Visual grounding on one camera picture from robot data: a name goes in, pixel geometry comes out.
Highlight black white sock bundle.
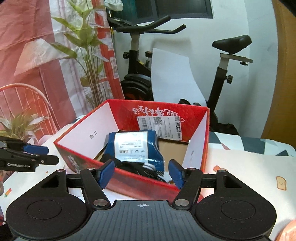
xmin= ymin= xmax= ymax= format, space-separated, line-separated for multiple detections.
xmin=99 ymin=154 xmax=172 ymax=183

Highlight blue packaged item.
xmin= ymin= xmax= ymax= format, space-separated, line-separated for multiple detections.
xmin=105 ymin=130 xmax=165 ymax=171

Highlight green artificial plant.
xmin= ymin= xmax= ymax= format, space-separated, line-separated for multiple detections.
xmin=1 ymin=110 xmax=49 ymax=142

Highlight black exercise bike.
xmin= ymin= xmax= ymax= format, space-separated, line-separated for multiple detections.
xmin=107 ymin=16 xmax=253 ymax=135

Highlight white curved board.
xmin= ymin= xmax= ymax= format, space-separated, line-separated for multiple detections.
xmin=151 ymin=48 xmax=206 ymax=106

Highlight orange translucent plastic item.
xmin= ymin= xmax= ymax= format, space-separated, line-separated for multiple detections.
xmin=275 ymin=220 xmax=296 ymax=241

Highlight dark window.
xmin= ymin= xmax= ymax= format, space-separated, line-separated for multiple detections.
xmin=117 ymin=0 xmax=213 ymax=24

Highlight red wire chair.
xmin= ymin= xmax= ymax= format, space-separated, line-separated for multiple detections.
xmin=1 ymin=83 xmax=60 ymax=145

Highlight wooden door frame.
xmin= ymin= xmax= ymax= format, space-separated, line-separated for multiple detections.
xmin=261 ymin=1 xmax=295 ymax=147

